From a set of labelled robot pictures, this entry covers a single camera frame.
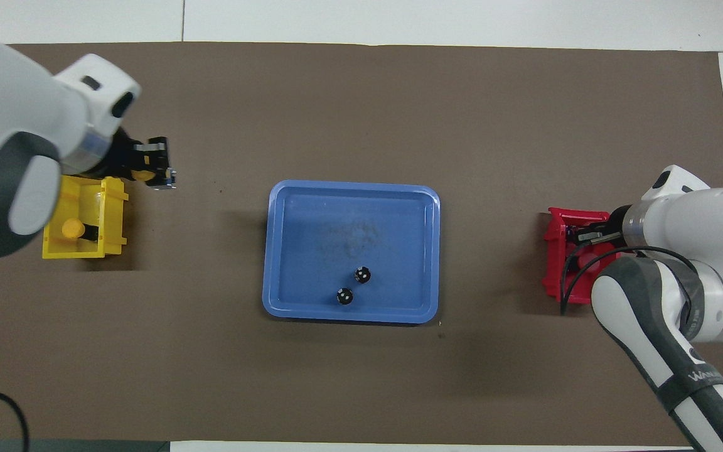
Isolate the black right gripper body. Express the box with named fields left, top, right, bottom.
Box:
left=605, top=206, right=628, bottom=252

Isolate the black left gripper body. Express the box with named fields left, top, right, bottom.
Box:
left=99, top=128, right=150, bottom=183

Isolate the red push button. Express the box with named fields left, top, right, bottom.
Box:
left=577, top=251, right=608, bottom=274

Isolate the yellow push button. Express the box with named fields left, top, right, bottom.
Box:
left=61, top=217, right=100, bottom=242

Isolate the red plastic bin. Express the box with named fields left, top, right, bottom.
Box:
left=542, top=207, right=621, bottom=306

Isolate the yellow plastic bin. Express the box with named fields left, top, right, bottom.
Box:
left=42, top=176, right=129, bottom=260

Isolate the blue plastic tray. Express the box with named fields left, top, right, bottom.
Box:
left=262, top=180, right=442, bottom=325

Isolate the brown table mat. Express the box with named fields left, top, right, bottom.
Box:
left=0, top=42, right=723, bottom=446

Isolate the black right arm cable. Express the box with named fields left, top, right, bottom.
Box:
left=559, top=231, right=704, bottom=316

